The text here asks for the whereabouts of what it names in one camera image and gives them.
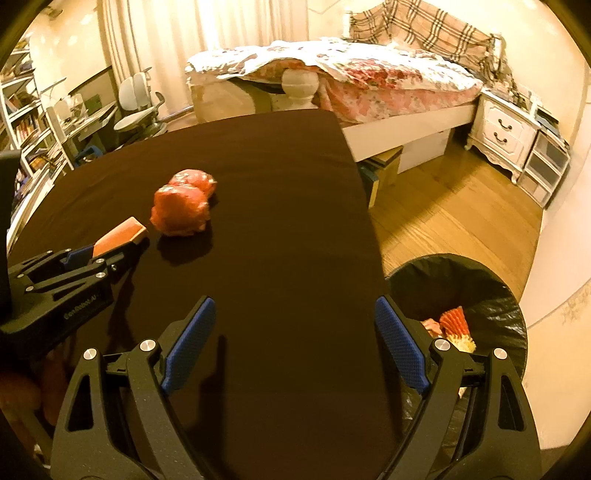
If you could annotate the yellow foam fruit net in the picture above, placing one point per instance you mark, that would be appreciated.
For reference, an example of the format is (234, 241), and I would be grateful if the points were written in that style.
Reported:
(457, 330)

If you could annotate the white storage box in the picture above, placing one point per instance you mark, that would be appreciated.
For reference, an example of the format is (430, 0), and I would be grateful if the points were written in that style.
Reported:
(425, 150)

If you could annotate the plastic drawer unit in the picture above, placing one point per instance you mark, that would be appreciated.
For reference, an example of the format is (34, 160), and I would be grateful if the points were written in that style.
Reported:
(547, 161)

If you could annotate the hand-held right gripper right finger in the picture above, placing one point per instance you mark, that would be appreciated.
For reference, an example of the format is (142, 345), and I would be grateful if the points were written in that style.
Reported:
(401, 344)

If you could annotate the small orange carton box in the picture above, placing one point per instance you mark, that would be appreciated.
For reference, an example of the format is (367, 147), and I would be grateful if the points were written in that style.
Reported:
(120, 237)

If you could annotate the white round bed post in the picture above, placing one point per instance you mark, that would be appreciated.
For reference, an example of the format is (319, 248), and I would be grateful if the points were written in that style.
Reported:
(300, 87)

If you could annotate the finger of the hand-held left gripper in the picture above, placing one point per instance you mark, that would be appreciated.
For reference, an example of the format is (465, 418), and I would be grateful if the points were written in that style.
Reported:
(78, 257)
(115, 265)

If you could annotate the white office chair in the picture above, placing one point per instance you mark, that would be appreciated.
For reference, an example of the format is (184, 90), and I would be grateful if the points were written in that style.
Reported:
(138, 106)

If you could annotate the plaid blanket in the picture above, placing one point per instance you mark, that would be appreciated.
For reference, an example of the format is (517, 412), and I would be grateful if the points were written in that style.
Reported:
(429, 27)

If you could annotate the floral quilt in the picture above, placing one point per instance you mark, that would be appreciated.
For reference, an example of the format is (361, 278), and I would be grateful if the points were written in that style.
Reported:
(360, 74)

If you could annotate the trash bin with black liner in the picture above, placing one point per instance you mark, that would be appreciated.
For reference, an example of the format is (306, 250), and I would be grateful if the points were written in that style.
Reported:
(489, 295)

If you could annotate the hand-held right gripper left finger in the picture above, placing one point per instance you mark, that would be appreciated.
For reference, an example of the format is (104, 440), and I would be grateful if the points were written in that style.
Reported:
(189, 344)

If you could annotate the cream window curtain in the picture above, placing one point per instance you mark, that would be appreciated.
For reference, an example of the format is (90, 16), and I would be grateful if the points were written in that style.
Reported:
(194, 41)

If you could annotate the cardboard box with dark lid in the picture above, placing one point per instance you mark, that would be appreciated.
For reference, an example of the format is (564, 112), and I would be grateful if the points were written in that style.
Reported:
(383, 173)

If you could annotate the white nightstand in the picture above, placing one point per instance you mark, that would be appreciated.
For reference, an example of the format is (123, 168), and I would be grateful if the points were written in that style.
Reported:
(501, 129)

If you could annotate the bed with floral bedding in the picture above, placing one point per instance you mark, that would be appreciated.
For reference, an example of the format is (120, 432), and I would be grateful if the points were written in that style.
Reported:
(406, 124)

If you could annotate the orange plastic bag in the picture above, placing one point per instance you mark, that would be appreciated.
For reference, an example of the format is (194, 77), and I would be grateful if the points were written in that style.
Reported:
(180, 212)

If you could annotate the white study desk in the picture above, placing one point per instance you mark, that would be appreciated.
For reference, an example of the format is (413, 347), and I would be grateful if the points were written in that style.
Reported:
(83, 122)

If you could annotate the white bookshelf with books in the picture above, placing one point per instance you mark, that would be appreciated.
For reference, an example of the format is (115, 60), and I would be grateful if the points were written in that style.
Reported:
(27, 124)

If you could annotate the red plastic bag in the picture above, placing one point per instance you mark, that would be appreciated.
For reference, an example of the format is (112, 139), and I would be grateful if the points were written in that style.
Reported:
(196, 180)

